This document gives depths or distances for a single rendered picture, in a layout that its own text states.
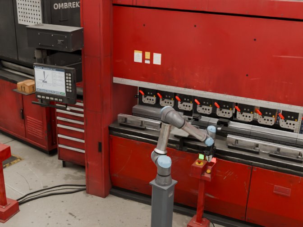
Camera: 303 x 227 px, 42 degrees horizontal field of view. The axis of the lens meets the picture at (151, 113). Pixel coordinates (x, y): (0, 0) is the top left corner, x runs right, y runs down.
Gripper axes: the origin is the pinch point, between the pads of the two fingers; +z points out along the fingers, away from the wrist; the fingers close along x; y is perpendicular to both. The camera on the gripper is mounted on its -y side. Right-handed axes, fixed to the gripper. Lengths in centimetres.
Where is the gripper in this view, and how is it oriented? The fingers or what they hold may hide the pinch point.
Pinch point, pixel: (208, 161)
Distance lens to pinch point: 379.8
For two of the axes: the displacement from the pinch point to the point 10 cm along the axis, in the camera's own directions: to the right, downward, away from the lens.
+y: 4.7, -3.9, 7.9
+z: 0.1, 9.0, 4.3
